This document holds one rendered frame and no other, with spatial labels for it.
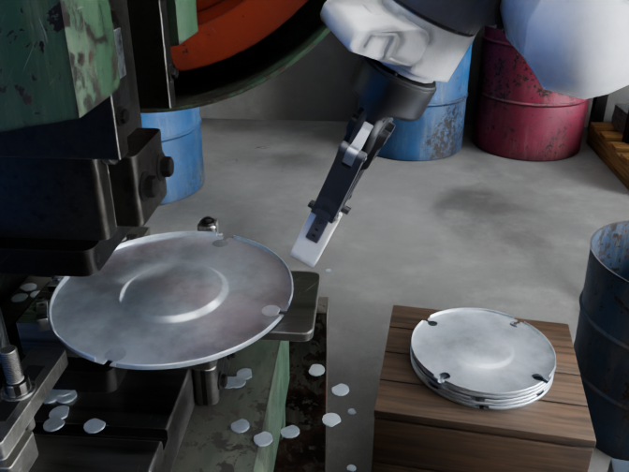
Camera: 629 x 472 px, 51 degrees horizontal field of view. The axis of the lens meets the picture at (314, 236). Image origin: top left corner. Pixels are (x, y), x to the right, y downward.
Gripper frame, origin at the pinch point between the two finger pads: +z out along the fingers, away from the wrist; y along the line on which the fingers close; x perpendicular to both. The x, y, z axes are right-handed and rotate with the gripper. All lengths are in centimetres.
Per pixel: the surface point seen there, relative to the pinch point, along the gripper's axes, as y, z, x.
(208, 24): 31.8, -3.2, 31.3
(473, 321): 66, 39, -34
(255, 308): -0.2, 12.7, 2.2
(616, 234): 109, 21, -60
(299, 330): -2.2, 10.6, -3.5
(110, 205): -6.2, 5.7, 20.2
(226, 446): -8.5, 25.8, -2.9
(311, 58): 319, 88, 77
